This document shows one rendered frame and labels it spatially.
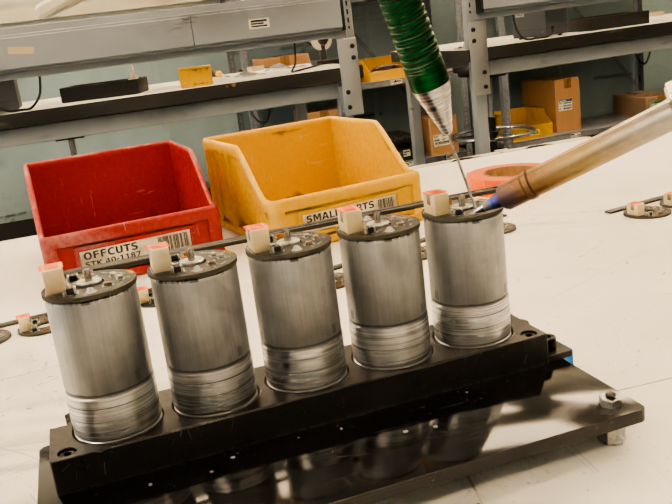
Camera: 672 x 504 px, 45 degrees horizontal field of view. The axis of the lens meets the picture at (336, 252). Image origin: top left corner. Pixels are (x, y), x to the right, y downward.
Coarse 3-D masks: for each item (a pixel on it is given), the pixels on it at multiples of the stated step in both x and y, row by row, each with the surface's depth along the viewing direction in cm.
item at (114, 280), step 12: (72, 276) 22; (96, 276) 22; (108, 276) 22; (120, 276) 22; (132, 276) 22; (72, 288) 21; (84, 288) 21; (96, 288) 21; (108, 288) 21; (120, 288) 21; (48, 300) 21; (60, 300) 21; (72, 300) 21; (84, 300) 21
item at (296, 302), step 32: (320, 256) 23; (256, 288) 23; (288, 288) 23; (320, 288) 23; (288, 320) 23; (320, 320) 23; (288, 352) 23; (320, 352) 23; (288, 384) 23; (320, 384) 23
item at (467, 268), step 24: (432, 240) 25; (456, 240) 24; (480, 240) 24; (504, 240) 25; (432, 264) 25; (456, 264) 24; (480, 264) 24; (504, 264) 25; (432, 288) 25; (456, 288) 25; (480, 288) 24; (504, 288) 25; (432, 312) 26; (456, 312) 25; (480, 312) 25; (504, 312) 25; (456, 336) 25; (480, 336) 25; (504, 336) 25
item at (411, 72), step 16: (384, 0) 21; (400, 0) 21; (416, 0) 21; (384, 16) 21; (400, 16) 21; (416, 16) 21; (400, 32) 21; (416, 32) 21; (432, 32) 22; (400, 48) 22; (416, 48) 21; (432, 48) 22; (416, 64) 22; (432, 64) 22; (416, 80) 22; (432, 80) 22; (448, 80) 22
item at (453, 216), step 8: (456, 200) 26; (480, 200) 26; (456, 208) 24; (424, 216) 25; (432, 216) 24; (440, 216) 24; (448, 216) 24; (456, 216) 24; (464, 216) 24; (472, 216) 24; (480, 216) 24; (488, 216) 24
